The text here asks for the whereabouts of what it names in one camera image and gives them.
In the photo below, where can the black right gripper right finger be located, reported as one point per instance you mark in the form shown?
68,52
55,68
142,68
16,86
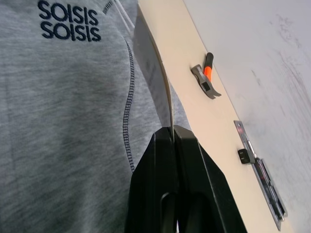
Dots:
201,189

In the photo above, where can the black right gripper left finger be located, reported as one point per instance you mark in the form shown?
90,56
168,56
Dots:
153,184

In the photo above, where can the grey zip hoodie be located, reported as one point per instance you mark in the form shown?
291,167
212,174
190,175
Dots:
60,121

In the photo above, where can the small black clip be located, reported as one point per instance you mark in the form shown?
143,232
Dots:
245,156

